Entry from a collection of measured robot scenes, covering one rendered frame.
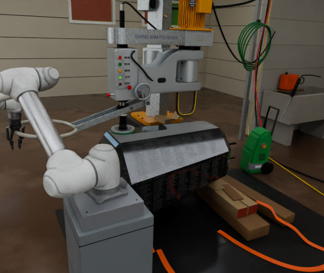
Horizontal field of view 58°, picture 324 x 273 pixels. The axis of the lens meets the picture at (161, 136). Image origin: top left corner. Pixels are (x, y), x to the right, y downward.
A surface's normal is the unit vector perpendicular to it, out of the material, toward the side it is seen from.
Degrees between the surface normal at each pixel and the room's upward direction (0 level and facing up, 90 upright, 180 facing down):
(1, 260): 0
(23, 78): 47
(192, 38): 90
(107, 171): 86
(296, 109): 90
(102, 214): 90
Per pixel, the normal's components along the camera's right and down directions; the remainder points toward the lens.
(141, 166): 0.37, -0.45
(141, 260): 0.47, 0.31
